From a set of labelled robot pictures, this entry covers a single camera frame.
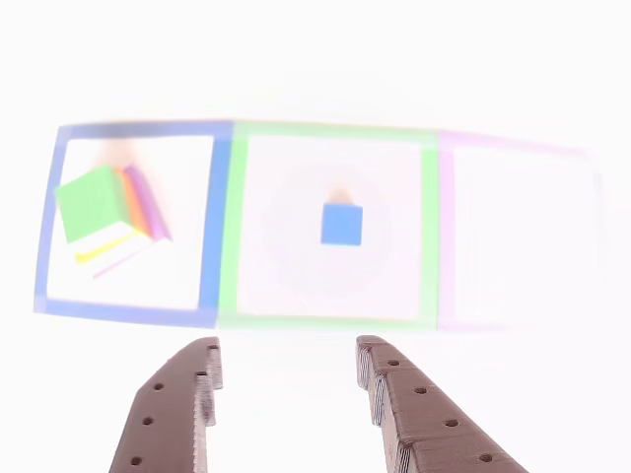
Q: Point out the blue square frame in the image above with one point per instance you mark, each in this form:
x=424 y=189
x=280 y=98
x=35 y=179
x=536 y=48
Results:
x=217 y=222

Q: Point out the orange flat block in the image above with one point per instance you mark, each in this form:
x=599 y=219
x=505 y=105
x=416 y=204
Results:
x=132 y=207

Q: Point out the purple square frame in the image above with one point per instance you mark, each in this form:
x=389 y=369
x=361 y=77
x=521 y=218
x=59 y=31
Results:
x=446 y=222

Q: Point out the green cube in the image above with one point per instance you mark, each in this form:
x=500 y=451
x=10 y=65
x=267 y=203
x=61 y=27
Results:
x=91 y=202

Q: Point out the purple flat block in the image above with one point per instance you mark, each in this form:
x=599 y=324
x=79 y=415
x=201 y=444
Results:
x=153 y=212

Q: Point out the green square frame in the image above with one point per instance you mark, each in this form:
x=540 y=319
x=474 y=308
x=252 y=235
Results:
x=429 y=222

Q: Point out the small blue cube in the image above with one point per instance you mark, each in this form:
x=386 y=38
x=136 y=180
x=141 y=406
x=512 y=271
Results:
x=341 y=224

